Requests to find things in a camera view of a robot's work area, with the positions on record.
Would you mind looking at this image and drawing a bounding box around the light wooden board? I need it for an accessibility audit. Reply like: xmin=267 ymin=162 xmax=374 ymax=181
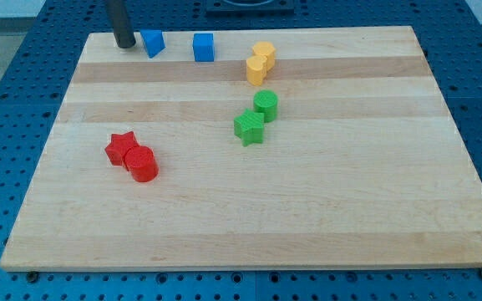
xmin=0 ymin=26 xmax=482 ymax=272

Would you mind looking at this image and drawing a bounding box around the green star block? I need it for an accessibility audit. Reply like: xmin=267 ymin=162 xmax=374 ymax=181
xmin=233 ymin=109 xmax=265 ymax=146

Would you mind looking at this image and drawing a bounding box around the green cylinder block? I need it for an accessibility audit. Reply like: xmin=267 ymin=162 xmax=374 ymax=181
xmin=253 ymin=89 xmax=278 ymax=123

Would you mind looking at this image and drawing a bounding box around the yellow heart block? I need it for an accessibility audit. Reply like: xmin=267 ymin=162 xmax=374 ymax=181
xmin=246 ymin=55 xmax=267 ymax=86

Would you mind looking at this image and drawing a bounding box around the red cylinder block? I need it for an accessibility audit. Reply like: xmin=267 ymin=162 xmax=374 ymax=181
xmin=124 ymin=145 xmax=159 ymax=182

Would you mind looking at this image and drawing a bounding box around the yellow hexagon block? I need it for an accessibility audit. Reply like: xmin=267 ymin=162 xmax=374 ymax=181
xmin=252 ymin=41 xmax=277 ymax=71

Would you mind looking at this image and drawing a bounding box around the blue cube block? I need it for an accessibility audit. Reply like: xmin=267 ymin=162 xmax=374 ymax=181
xmin=192 ymin=33 xmax=215 ymax=62

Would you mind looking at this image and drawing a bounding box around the red star block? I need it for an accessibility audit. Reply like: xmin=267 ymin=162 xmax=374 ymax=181
xmin=104 ymin=131 xmax=140 ymax=169

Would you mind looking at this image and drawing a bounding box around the blue triangular block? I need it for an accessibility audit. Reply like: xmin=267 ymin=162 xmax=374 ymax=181
xmin=140 ymin=29 xmax=165 ymax=59

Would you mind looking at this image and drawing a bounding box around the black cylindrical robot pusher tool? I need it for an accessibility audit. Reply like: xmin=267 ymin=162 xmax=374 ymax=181
xmin=104 ymin=0 xmax=136 ymax=48

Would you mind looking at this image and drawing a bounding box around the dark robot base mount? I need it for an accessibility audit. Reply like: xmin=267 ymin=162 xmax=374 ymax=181
xmin=205 ymin=0 xmax=295 ymax=16

